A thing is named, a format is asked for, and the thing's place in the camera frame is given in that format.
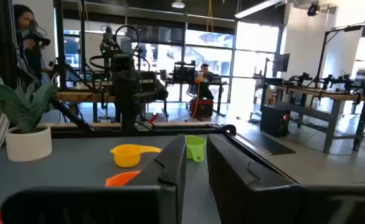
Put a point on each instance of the seated person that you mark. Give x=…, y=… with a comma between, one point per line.
x=205, y=73

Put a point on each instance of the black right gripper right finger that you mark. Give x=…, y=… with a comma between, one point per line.
x=248, y=186

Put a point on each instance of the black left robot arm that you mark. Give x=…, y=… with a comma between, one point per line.
x=126, y=81

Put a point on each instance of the black table clamp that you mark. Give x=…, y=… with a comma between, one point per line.
x=229, y=128

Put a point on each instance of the grey table mat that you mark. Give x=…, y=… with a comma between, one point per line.
x=76, y=174

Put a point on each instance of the yellow measuring cup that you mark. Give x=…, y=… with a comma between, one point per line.
x=126, y=155

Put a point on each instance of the green artificial plant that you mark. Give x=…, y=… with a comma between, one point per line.
x=23, y=102

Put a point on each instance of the grey metal workbench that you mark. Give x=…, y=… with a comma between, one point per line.
x=332, y=99

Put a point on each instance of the black monitor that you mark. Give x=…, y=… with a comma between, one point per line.
x=282, y=62

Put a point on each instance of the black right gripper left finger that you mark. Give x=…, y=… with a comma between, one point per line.
x=173, y=174

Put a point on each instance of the red tool case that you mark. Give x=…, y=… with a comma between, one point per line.
x=202, y=109

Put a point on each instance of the wooden workbench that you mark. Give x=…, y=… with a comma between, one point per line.
x=76, y=96

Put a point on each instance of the black ceiling camera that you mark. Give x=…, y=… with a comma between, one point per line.
x=313, y=8

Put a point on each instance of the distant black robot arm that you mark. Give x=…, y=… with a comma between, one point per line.
x=336, y=81
x=301, y=79

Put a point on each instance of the round ceiling lamp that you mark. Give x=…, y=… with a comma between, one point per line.
x=178, y=4

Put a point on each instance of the black aluminium rig frame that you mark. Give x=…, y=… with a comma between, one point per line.
x=76, y=130

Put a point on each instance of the black crate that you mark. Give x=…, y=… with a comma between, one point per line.
x=184, y=72

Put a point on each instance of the long ceiling light strip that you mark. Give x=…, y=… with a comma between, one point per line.
x=257, y=7

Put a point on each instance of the black computer tower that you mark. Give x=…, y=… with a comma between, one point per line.
x=273, y=121

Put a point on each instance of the green measuring cup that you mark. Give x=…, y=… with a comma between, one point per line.
x=196, y=146

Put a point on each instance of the white plant pot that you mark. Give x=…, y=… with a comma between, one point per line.
x=28, y=144

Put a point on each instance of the standing person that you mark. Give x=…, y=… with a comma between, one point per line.
x=30, y=59

